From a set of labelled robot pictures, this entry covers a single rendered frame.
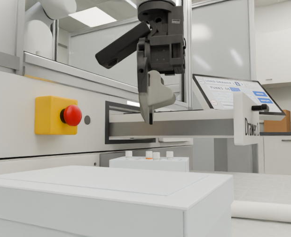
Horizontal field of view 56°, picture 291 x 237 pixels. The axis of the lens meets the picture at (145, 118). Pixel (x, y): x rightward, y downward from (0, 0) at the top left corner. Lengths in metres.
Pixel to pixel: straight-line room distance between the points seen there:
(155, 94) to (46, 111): 0.20
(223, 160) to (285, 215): 1.35
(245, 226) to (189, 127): 0.39
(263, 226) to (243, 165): 1.41
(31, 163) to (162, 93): 0.27
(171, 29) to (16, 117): 0.32
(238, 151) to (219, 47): 1.15
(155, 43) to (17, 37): 0.25
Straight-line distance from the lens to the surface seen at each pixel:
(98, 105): 0.69
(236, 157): 1.63
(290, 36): 4.18
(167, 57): 0.49
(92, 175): 0.17
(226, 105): 1.50
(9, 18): 0.56
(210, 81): 1.62
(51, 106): 0.52
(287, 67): 4.07
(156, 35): 0.52
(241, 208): 0.27
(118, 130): 0.71
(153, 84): 0.48
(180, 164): 0.43
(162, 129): 0.65
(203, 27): 2.63
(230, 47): 2.50
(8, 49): 0.54
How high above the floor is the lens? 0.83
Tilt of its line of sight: 4 degrees up
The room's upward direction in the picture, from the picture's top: straight up
